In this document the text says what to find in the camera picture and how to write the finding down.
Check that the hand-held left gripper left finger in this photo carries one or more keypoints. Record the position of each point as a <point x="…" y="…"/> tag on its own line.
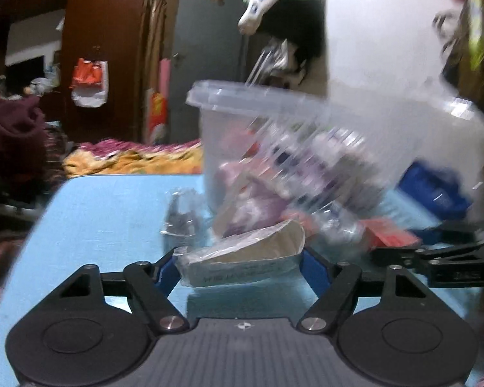
<point x="167" y="276"/>

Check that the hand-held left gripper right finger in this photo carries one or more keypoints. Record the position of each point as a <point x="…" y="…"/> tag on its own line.
<point x="312" y="270"/>

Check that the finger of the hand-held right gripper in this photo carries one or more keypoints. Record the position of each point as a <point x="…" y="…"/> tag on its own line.
<point x="464" y="229"/>
<point x="399" y="256"/>

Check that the beige plastic-wrapped packet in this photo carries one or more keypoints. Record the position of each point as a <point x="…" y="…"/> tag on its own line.
<point x="242" y="262"/>

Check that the clear plastic basket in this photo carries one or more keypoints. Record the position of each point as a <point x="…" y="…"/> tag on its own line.
<point x="226" y="137"/>

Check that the blue bag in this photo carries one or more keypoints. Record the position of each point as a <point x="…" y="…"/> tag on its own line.
<point x="431" y="189"/>

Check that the clear bag with metal item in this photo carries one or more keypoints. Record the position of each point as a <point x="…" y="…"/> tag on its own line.
<point x="181" y="217"/>

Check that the purple packet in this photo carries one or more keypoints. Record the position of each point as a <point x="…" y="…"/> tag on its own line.
<point x="254" y="209"/>

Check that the brown bag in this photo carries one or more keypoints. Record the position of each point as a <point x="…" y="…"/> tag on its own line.
<point x="480" y="88"/>

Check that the red yellow packet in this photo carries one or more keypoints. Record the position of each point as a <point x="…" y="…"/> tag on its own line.
<point x="158" y="113"/>

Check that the pink board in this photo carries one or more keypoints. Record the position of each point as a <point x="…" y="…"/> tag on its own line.
<point x="165" y="78"/>

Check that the black white striped garment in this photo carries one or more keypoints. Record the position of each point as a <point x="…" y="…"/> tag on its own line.
<point x="290" y="64"/>

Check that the maroon clothing pile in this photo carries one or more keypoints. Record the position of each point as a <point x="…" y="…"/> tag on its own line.
<point x="12" y="129"/>

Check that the red white plastic bag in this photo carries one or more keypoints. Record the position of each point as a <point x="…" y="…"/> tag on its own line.
<point x="86" y="74"/>

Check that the grey door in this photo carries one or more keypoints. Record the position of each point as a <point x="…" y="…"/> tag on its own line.
<point x="209" y="48"/>

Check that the brown wooden wardrobe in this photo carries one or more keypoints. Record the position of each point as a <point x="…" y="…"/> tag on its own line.
<point x="105" y="28"/>

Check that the white hoodie with blue letters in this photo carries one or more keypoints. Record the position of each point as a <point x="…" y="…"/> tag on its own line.
<point x="262" y="0"/>

